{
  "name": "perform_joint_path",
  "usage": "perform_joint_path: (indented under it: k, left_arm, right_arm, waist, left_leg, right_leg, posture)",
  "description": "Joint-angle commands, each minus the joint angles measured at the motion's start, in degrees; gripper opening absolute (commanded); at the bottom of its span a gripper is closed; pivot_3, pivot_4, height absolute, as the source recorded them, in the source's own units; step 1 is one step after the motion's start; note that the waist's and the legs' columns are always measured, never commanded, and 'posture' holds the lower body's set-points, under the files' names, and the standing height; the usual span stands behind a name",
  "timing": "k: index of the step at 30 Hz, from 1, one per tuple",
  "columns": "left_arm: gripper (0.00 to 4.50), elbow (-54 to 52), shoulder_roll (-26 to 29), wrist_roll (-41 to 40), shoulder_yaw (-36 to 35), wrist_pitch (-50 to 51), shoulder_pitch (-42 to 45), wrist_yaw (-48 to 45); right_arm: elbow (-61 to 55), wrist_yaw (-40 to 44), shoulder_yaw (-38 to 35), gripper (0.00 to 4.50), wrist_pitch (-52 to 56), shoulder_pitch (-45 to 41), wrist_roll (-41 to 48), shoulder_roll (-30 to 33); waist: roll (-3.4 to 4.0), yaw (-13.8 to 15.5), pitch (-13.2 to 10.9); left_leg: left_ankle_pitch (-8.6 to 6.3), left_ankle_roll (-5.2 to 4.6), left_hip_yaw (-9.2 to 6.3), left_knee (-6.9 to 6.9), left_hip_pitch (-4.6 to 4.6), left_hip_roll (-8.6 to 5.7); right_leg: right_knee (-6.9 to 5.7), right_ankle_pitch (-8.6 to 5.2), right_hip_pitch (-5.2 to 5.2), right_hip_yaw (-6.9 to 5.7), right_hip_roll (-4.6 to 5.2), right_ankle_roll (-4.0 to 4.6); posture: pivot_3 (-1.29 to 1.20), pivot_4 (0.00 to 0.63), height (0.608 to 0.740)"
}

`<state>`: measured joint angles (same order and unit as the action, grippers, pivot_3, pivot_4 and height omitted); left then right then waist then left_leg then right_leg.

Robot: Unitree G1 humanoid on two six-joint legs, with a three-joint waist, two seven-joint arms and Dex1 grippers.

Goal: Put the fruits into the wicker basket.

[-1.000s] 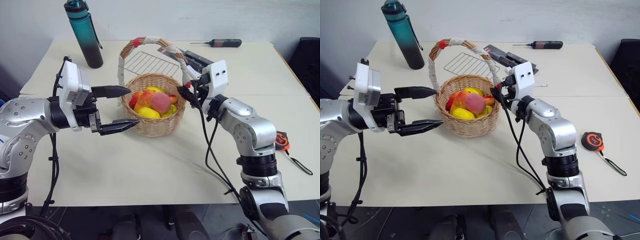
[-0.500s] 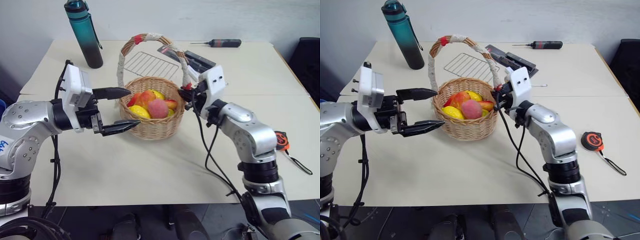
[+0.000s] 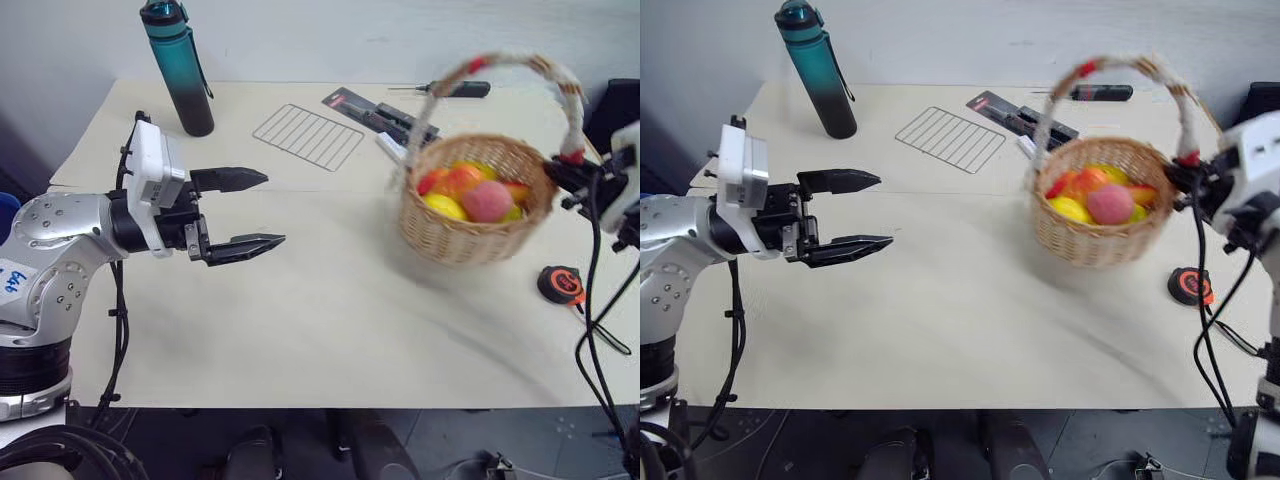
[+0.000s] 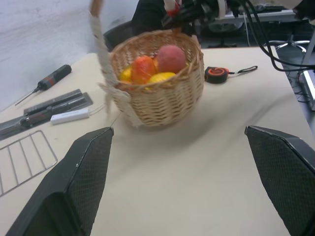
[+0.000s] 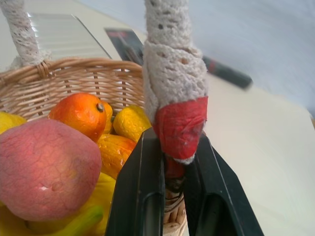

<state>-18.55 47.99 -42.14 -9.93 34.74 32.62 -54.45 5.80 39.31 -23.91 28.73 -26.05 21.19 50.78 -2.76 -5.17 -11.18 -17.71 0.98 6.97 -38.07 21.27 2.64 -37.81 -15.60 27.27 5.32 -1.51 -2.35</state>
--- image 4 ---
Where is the orange-red fruit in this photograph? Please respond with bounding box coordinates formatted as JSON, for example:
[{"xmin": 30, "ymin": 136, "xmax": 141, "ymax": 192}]
[{"xmin": 131, "ymin": 56, "xmax": 157, "ymax": 85}]

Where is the person in black clothes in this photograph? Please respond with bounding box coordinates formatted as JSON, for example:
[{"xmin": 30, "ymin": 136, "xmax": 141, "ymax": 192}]
[{"xmin": 132, "ymin": 0, "xmax": 170, "ymax": 35}]

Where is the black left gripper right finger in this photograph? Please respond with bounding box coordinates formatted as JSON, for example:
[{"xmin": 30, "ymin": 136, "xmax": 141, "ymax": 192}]
[{"xmin": 244, "ymin": 125, "xmax": 315, "ymax": 236}]

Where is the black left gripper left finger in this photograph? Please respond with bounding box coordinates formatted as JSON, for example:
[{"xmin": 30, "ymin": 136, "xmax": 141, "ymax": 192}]
[{"xmin": 4, "ymin": 126, "xmax": 115, "ymax": 236}]

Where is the black office chair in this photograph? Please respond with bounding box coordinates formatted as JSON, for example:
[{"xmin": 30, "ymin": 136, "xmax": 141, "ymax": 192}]
[{"xmin": 103, "ymin": 20, "xmax": 135, "ymax": 53}]

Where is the red peach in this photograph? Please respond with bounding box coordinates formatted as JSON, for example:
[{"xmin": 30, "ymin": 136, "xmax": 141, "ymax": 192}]
[{"xmin": 157, "ymin": 45, "xmax": 187, "ymax": 74}]

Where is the yellow lemon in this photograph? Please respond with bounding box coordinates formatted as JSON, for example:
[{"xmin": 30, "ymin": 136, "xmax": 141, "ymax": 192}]
[{"xmin": 147, "ymin": 71, "xmax": 177, "ymax": 86}]

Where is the small white box with wire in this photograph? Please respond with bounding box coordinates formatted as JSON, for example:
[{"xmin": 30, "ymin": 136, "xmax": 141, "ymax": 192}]
[{"xmin": 50, "ymin": 104, "xmax": 109, "ymax": 126}]

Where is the black cable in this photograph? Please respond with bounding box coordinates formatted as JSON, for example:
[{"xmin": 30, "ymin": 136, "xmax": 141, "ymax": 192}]
[
  {"xmin": 242, "ymin": 0, "xmax": 315, "ymax": 73},
  {"xmin": 250, "ymin": 0, "xmax": 315, "ymax": 67}
]

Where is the black orange tape measure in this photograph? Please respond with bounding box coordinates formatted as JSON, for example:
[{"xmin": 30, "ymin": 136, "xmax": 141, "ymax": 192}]
[{"xmin": 204, "ymin": 65, "xmax": 258, "ymax": 85}]

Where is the grey device with cables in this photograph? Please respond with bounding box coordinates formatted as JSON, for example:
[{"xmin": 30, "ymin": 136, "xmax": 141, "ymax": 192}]
[{"xmin": 298, "ymin": 68, "xmax": 315, "ymax": 112}]

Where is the black tool in tray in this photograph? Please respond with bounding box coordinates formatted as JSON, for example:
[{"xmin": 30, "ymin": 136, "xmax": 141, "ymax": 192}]
[{"xmin": 20, "ymin": 95, "xmax": 86, "ymax": 128}]

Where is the chrome chair base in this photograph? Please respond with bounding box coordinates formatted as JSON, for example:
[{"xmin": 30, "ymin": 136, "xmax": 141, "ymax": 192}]
[{"xmin": 263, "ymin": 38, "xmax": 310, "ymax": 54}]

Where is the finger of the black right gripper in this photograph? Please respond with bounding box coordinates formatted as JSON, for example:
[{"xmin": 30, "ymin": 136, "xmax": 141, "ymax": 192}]
[{"xmin": 161, "ymin": 5, "xmax": 196, "ymax": 28}]

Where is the wicker basket with lace handle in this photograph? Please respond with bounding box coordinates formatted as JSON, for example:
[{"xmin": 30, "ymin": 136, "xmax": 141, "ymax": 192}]
[{"xmin": 89, "ymin": 0, "xmax": 205, "ymax": 128}]

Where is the metal wire rack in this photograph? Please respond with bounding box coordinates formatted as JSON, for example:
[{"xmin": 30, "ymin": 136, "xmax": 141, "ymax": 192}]
[{"xmin": 0, "ymin": 130, "xmax": 59, "ymax": 198}]

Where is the grey office chair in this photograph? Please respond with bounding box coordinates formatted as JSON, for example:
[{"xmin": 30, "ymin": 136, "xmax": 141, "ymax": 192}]
[{"xmin": 201, "ymin": 19, "xmax": 244, "ymax": 49}]

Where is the small yellow fruit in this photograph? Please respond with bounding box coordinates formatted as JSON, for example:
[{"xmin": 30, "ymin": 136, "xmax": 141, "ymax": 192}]
[{"xmin": 119, "ymin": 67, "xmax": 134, "ymax": 83}]

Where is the grey metal tool tray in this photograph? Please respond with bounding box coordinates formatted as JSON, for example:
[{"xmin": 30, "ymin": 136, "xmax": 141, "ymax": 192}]
[{"xmin": 0, "ymin": 88, "xmax": 94, "ymax": 142}]

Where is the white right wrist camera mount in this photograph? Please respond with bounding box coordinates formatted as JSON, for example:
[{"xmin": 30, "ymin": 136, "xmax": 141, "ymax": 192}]
[{"xmin": 216, "ymin": 0, "xmax": 227, "ymax": 19}]

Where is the black screwdriver with red band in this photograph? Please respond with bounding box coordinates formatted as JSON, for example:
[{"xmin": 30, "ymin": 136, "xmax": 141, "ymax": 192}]
[{"xmin": 14, "ymin": 64, "xmax": 73, "ymax": 107}]

